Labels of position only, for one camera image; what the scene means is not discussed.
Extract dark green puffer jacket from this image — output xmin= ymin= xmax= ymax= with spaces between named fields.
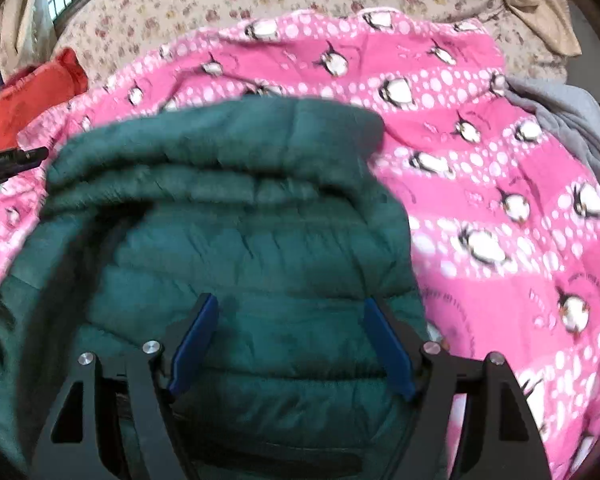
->
xmin=0 ymin=96 xmax=426 ymax=479

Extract grey garment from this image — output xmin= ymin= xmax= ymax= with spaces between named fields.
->
xmin=505 ymin=76 xmax=600 ymax=185

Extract floral beige bed sheet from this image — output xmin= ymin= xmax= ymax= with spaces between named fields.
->
xmin=56 ymin=0 xmax=567 ymax=82

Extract red ruffled pillow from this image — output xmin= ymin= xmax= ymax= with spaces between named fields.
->
xmin=0 ymin=48 xmax=88 ymax=152

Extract pink penguin blanket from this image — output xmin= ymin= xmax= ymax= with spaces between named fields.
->
xmin=0 ymin=8 xmax=600 ymax=479

